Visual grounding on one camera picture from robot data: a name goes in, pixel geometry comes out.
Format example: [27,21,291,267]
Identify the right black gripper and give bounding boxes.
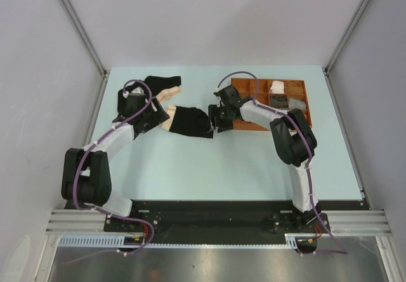
[207,104,233,133]

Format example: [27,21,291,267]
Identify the black underwear beige waistband front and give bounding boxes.
[161,105,214,138]

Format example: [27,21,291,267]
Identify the black underwear beige waistband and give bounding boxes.
[117,76,181,114]
[161,105,214,138]

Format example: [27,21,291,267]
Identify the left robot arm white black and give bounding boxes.
[61,93,169,231]

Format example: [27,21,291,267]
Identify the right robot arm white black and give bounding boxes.
[209,85,318,232]

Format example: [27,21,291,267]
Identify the black underwear beige waistband back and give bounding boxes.
[117,76,181,114]

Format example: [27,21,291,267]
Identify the dark grey rolled cloth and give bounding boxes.
[270,95,289,109]

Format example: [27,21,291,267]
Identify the white rolled cloth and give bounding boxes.
[270,80,285,94]

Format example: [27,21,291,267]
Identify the wooden compartment tray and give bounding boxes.
[231,77,312,127]

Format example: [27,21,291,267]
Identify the light grey rolled cloth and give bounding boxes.
[288,98,307,110]

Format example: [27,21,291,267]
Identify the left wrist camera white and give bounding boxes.
[122,87,145,98]

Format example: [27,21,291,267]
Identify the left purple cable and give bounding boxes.
[62,78,155,264]

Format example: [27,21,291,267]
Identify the left aluminium frame post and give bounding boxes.
[47,0,108,78]

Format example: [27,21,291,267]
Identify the aluminium frame post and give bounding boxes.
[47,0,108,78]
[324,0,372,76]

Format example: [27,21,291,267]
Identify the white slotted cable duct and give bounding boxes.
[58,234,310,250]

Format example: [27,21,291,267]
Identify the aluminium front rail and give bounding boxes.
[45,210,392,236]

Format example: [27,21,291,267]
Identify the right aluminium frame post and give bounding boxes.
[324,0,372,76]

